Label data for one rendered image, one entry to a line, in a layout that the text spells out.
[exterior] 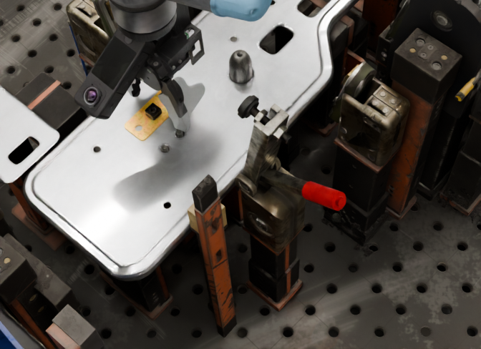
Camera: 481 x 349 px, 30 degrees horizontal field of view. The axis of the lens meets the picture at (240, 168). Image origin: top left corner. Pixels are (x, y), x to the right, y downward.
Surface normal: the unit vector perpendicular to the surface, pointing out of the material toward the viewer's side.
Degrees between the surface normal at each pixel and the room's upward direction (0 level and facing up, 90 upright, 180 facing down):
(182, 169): 0
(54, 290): 0
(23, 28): 0
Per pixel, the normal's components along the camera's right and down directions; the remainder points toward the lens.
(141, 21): 0.07, 0.88
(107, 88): -0.40, -0.07
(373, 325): -0.04, -0.46
